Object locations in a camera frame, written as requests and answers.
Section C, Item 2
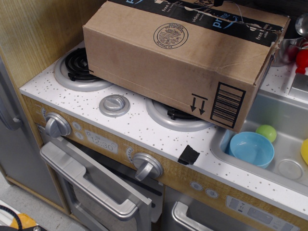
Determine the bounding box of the black tape piece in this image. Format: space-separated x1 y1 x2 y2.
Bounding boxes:
178 145 200 165

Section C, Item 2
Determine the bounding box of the left black stove burner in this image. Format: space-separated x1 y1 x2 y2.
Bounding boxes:
54 48 112 92

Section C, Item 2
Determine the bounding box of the black braided cable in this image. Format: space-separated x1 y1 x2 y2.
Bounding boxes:
0 205 23 230

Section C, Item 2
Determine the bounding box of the large brown cardboard box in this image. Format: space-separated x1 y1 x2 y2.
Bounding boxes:
83 0 290 132

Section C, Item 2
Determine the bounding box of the yellow plastic toy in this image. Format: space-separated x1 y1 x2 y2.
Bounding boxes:
300 139 308 165

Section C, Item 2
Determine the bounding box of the orange yellow object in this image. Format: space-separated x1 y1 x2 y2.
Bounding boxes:
10 213 37 229

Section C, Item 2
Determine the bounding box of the right silver oven knob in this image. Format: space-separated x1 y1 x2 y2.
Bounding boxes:
133 153 164 181

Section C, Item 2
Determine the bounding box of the black stove burner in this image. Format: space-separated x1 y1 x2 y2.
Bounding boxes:
146 99 213 132
54 48 112 92

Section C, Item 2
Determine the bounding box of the red toy object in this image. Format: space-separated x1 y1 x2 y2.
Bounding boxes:
295 47 308 74

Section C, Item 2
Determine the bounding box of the grey toy refrigerator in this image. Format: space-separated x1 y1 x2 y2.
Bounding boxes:
0 63 63 208

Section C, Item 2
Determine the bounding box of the stainless steel pot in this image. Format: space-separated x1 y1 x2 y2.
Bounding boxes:
272 19 304 67

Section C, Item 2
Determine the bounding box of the silver metal ladle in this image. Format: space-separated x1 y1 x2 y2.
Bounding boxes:
295 13 308 36

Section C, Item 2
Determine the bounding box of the silver dishwasher door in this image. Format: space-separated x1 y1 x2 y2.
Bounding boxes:
161 185 301 231

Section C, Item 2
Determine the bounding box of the silver oven knob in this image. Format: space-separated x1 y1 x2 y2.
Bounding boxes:
45 112 72 138
133 153 164 181

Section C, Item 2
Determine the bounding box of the left silver oven knob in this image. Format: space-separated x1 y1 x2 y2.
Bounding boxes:
45 112 72 138

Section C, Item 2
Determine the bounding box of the green plastic ball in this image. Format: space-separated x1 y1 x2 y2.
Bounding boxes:
256 125 277 143

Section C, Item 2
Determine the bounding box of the right black stove burner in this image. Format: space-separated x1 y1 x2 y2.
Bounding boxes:
146 99 213 132

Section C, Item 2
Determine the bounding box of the light blue plastic bowl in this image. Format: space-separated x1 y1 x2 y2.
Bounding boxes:
229 131 275 168

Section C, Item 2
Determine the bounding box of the silver toy sink basin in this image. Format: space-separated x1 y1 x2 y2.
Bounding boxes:
210 90 308 195

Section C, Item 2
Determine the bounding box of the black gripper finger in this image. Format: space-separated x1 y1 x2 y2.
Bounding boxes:
215 0 226 7

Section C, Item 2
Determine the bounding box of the silver oven door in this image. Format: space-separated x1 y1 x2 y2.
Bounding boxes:
40 140 152 231

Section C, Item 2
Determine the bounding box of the silver round countertop knob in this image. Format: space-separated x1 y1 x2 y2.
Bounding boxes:
99 94 130 117

